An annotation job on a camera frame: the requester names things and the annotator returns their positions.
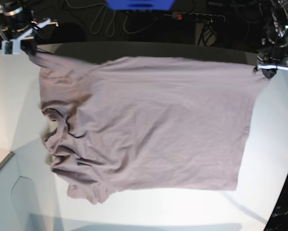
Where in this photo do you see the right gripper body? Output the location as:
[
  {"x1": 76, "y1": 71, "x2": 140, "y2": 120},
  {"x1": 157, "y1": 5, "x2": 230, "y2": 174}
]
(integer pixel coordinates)
[{"x1": 4, "y1": 27, "x2": 36, "y2": 52}]

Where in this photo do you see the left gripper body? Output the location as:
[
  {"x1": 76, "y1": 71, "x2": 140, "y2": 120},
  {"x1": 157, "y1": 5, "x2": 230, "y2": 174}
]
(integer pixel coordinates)
[{"x1": 257, "y1": 46, "x2": 288, "y2": 61}]

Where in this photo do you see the mauve t-shirt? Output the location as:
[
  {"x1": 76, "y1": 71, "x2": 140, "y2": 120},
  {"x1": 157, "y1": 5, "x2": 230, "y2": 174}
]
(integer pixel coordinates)
[{"x1": 30, "y1": 52, "x2": 268, "y2": 204}]

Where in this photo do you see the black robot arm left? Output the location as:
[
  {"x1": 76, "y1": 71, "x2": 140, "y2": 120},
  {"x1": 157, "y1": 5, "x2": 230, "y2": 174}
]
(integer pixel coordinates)
[{"x1": 253, "y1": 0, "x2": 288, "y2": 79}]

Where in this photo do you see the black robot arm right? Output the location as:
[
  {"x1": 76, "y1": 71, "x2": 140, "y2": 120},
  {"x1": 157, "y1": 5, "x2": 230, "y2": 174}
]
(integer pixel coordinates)
[{"x1": 0, "y1": 0, "x2": 37, "y2": 56}]

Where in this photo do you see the blue box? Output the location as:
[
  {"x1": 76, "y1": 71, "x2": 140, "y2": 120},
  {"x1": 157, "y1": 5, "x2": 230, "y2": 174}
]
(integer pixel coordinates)
[{"x1": 106, "y1": 0, "x2": 175, "y2": 11}]

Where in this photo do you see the black power strip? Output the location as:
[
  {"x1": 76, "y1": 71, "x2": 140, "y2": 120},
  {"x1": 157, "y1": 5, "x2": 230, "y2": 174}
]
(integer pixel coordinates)
[{"x1": 171, "y1": 12, "x2": 226, "y2": 23}]

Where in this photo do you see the grey adjacent table edge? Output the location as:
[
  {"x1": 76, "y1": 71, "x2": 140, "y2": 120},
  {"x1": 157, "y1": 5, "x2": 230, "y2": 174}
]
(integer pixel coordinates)
[{"x1": 0, "y1": 152, "x2": 15, "y2": 181}]

